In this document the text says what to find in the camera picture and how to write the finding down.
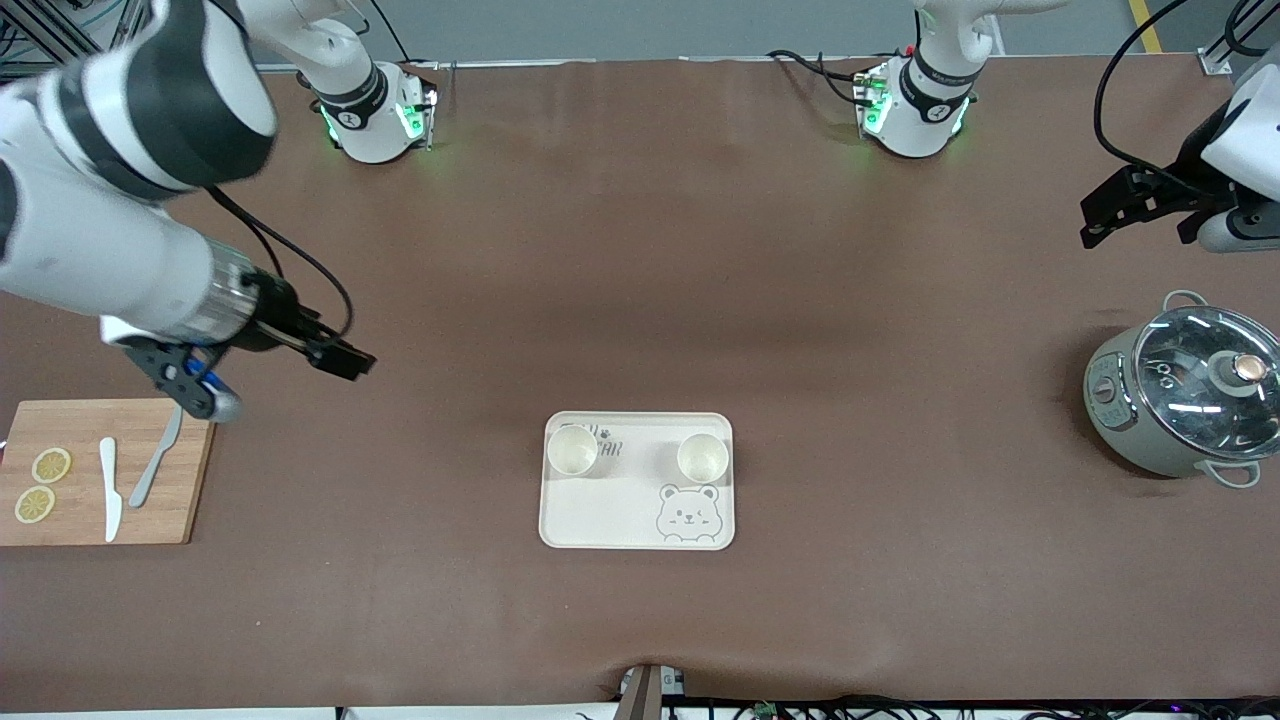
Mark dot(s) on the grey-green electric cooking pot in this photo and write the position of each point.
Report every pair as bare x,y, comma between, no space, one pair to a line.
1120,430

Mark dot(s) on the white tray with bear print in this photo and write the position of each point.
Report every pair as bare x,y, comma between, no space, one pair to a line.
620,515

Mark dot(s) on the aluminium frame with black struts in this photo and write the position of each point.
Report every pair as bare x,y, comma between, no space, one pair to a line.
115,25

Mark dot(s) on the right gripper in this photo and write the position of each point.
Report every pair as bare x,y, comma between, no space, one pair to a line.
277,318

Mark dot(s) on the wooden cutting board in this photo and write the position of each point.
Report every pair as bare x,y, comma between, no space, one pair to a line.
80,520

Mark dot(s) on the white plastic cup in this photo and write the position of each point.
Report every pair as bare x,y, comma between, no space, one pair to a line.
573,450
703,457

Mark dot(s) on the glass pot lid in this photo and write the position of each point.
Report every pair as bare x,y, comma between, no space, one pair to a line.
1190,380

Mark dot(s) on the grey plastic knife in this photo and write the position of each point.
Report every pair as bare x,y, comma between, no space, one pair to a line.
148,475

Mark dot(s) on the brown table cover mat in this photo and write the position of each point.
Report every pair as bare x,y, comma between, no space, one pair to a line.
640,300

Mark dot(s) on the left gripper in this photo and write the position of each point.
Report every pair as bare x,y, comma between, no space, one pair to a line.
1194,163

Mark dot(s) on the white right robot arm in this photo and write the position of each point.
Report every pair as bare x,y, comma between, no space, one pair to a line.
100,250

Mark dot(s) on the yellow lemon slice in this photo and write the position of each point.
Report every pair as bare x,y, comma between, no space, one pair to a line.
35,504
51,465

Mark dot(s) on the aluminium frame corner bracket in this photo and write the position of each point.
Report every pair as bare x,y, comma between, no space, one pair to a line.
1216,66

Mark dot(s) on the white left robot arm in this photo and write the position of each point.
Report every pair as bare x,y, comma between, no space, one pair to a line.
915,115

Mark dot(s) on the white plastic knife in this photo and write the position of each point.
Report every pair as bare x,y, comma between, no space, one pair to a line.
110,490

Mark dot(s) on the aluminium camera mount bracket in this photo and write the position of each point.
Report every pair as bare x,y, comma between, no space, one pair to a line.
640,695

